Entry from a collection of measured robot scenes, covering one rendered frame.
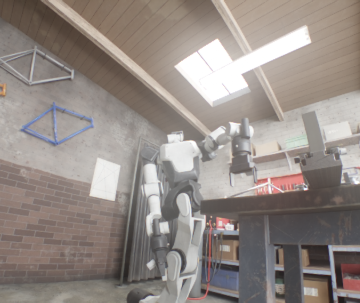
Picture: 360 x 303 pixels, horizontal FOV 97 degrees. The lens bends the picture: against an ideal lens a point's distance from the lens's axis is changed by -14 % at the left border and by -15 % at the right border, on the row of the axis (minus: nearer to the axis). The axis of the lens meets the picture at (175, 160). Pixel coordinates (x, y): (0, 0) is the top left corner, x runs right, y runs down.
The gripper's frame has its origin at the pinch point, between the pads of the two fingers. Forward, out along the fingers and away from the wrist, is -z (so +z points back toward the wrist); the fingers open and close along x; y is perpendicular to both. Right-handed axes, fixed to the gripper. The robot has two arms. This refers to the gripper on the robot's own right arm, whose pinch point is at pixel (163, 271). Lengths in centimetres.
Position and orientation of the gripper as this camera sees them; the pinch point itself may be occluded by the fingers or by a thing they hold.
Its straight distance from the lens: 100.6
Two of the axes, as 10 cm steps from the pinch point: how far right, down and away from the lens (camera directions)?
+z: -1.8, -6.9, 7.0
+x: -0.3, -7.1, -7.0
